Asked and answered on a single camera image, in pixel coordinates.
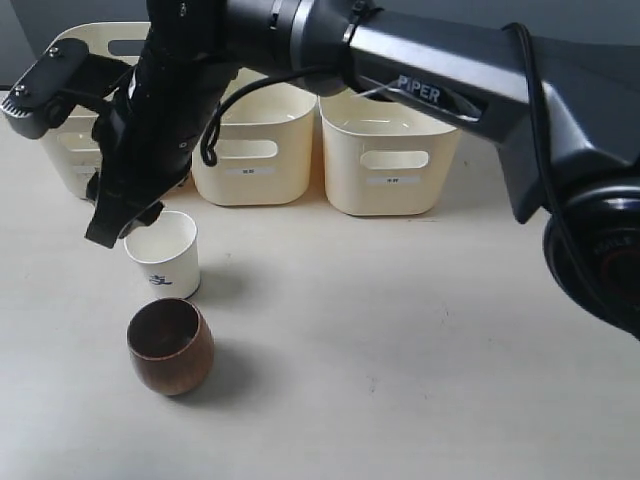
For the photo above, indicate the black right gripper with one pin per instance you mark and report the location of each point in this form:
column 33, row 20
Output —
column 156, row 121

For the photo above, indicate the white paper cup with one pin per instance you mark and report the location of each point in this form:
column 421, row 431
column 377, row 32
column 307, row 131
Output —
column 167, row 254

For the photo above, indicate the brown wooden cup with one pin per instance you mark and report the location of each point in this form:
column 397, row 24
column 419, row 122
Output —
column 171, row 346

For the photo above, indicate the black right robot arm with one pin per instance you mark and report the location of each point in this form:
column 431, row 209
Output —
column 563, row 117

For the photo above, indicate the cream middle plastic bin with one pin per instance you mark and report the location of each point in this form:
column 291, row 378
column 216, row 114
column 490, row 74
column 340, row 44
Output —
column 264, row 150

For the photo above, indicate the cream right plastic bin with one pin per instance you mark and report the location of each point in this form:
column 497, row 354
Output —
column 383, row 159

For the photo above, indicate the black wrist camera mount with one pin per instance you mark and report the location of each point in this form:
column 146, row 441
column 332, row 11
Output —
column 66, row 76

